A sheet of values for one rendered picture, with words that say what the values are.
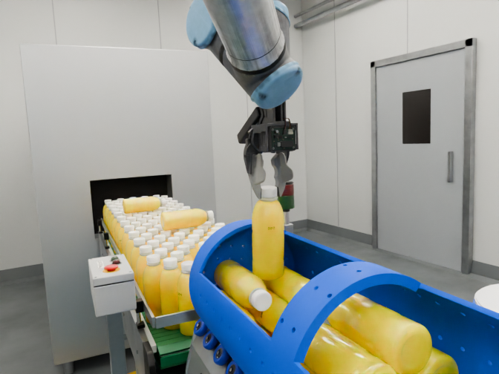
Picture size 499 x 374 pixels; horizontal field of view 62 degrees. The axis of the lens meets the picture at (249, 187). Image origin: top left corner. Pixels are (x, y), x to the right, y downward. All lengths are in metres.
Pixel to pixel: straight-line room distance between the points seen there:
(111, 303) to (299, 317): 0.65
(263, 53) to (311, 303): 0.35
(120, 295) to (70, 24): 4.31
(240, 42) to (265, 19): 0.04
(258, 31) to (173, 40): 4.87
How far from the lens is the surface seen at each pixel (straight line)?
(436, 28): 4.76
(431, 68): 4.67
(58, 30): 5.17
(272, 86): 0.64
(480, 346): 0.70
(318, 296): 0.59
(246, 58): 0.61
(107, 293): 1.13
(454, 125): 4.48
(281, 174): 0.87
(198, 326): 1.10
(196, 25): 0.76
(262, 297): 0.83
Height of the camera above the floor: 1.43
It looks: 7 degrees down
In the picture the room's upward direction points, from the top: 3 degrees counter-clockwise
